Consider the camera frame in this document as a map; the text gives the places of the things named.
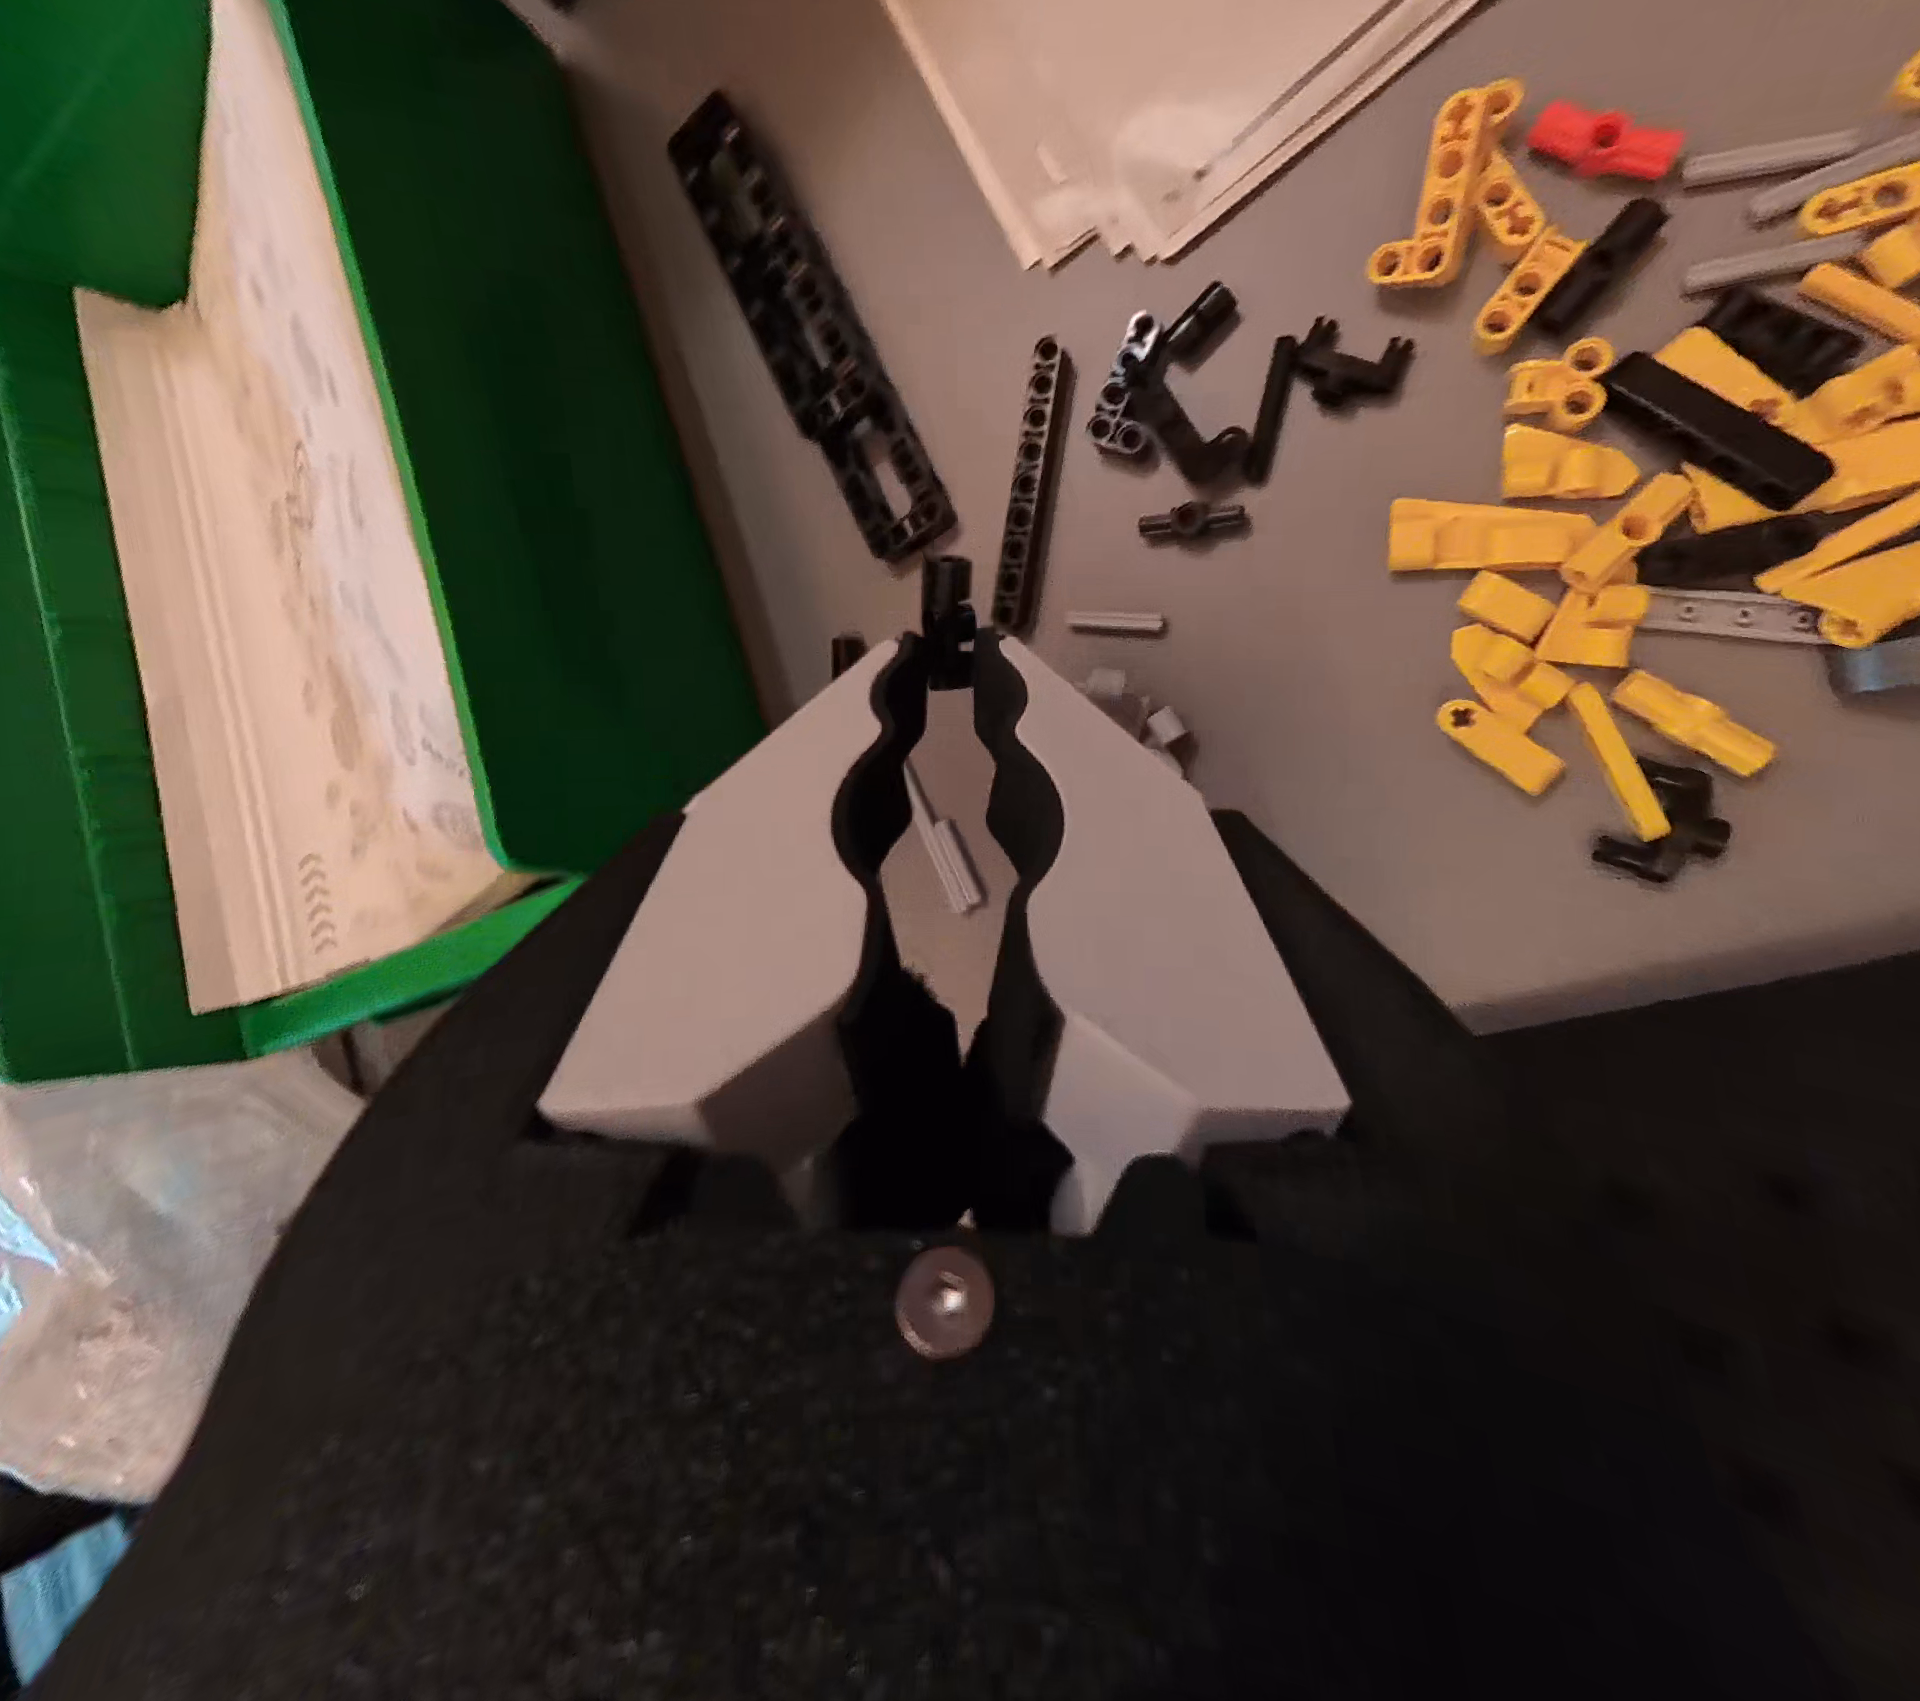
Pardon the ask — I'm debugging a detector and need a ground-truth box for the black lego pin connector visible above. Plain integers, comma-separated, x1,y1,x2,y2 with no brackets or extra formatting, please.
919,554,983,692

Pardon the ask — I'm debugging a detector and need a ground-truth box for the black lego axle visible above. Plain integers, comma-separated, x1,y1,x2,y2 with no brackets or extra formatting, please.
1242,333,1303,488

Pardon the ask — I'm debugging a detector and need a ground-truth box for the black perforated pad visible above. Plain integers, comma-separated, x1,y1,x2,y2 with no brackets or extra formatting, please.
1462,950,1920,1433

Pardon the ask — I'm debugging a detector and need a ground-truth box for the green plastic bin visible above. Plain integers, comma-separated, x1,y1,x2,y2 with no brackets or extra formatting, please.
0,0,768,1084

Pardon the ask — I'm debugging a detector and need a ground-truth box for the black pronged lego piece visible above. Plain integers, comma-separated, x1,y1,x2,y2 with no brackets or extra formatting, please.
1294,316,1417,409

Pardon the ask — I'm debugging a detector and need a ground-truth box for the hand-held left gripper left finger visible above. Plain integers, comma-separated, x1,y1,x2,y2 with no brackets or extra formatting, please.
534,632,962,1232

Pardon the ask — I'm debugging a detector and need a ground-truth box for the clear plastic bag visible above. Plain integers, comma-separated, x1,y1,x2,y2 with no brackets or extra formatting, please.
0,1063,362,1509

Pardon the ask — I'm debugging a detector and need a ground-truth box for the black angled lego piece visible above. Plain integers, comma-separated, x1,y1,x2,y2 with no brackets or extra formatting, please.
1152,358,1260,488

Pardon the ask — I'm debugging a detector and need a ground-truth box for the long black lego beam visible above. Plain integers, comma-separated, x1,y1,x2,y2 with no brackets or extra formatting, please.
986,333,1076,641

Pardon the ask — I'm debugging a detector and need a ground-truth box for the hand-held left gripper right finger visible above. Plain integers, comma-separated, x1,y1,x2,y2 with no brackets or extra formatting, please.
965,630,1357,1235

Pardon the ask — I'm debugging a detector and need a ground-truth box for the pile of yellow black lego pieces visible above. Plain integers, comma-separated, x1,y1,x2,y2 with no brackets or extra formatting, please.
1363,0,1920,888

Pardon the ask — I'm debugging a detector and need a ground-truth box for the black lego frame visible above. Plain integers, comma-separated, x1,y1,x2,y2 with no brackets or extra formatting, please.
667,90,888,443
795,351,962,567

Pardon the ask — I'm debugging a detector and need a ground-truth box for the red lego connector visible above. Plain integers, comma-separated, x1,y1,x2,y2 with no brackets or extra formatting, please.
1524,97,1693,182

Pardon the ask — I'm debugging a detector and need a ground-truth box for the white paper sheet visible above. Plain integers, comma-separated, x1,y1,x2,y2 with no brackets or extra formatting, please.
75,0,534,1016

